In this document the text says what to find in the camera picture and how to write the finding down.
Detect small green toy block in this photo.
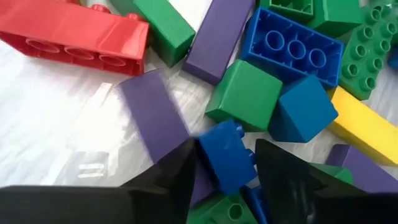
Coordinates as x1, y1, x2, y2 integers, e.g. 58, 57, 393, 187
204, 58, 284, 133
259, 0, 315, 23
307, 0, 364, 39

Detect small blue toy block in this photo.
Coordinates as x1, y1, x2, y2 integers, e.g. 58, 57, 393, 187
267, 74, 340, 144
241, 185, 270, 224

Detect long purple toy block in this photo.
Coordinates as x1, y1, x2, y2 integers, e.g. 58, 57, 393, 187
325, 143, 398, 194
117, 70, 191, 165
182, 0, 256, 86

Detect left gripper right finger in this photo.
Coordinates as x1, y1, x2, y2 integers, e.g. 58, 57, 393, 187
254, 138, 398, 224

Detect long green toy block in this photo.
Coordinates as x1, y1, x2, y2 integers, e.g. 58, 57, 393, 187
109, 0, 197, 68

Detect long red toy block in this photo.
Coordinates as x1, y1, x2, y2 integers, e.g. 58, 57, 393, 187
0, 0, 150, 77

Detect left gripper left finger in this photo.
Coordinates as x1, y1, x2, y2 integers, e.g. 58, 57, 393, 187
0, 138, 197, 224

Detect white plastic table sheet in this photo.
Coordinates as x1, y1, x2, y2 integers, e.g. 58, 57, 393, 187
0, 0, 398, 190

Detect long yellow toy block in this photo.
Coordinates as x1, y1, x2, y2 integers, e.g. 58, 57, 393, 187
326, 86, 398, 168

